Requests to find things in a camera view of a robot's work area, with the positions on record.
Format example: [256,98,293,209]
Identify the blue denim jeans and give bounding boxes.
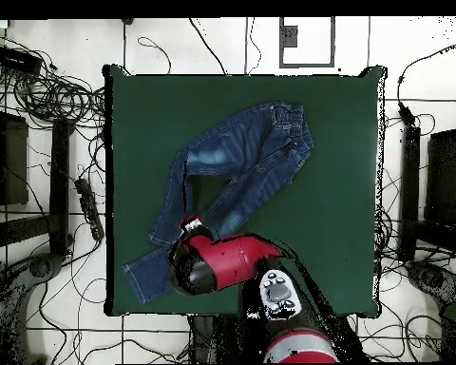
[121,100,315,305]

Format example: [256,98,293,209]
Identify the black power strip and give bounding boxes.
[74,177,105,242]

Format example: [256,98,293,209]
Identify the dark green table cloth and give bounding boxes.
[104,64,389,318]

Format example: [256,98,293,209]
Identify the long black bar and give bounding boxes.
[397,125,422,263]

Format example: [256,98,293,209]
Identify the black rectangular box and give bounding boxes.
[0,45,43,75]

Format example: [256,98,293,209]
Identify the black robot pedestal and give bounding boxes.
[189,315,252,364]

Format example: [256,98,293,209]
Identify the black frame stand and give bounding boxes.
[0,85,75,263]

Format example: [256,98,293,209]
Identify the looped thin black cable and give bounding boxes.
[137,36,173,75]

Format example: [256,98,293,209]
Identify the grey square floor frame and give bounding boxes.
[278,16,336,69]

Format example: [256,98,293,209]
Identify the black cable tangle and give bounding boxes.
[0,31,107,130]

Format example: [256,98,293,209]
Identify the black cable with adapter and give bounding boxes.
[396,37,456,128]

